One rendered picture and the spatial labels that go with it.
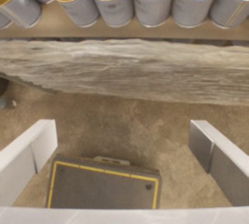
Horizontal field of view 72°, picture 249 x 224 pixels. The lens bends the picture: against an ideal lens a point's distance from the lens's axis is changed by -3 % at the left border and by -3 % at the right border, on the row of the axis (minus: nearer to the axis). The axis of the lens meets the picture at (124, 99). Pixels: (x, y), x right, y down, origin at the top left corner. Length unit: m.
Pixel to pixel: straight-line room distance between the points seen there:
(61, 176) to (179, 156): 0.85
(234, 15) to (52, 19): 0.35
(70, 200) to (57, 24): 1.06
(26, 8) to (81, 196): 1.06
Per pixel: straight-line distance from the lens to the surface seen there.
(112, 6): 0.33
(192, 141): 0.17
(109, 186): 1.17
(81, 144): 1.52
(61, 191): 1.28
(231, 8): 0.34
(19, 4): 0.42
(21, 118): 1.79
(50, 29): 0.43
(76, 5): 0.35
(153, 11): 0.33
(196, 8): 0.33
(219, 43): 0.44
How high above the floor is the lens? 1.42
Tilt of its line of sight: 79 degrees down
